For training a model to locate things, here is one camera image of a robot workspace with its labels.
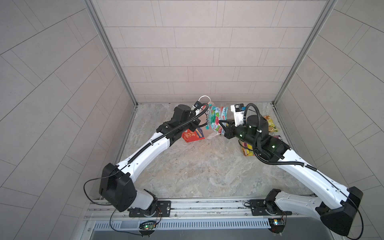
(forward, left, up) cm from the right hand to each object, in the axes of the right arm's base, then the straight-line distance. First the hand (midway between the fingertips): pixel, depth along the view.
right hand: (219, 121), depth 66 cm
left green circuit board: (-34, +34, -28) cm, 55 cm away
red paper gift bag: (+7, +14, -20) cm, 25 cm away
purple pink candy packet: (+8, -42, -30) cm, 52 cm away
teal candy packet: (+3, +1, +1) cm, 4 cm away
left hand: (+11, +9, -6) cm, 15 cm away
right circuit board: (-36, -24, -34) cm, 55 cm away
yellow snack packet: (+15, -40, -29) cm, 52 cm away
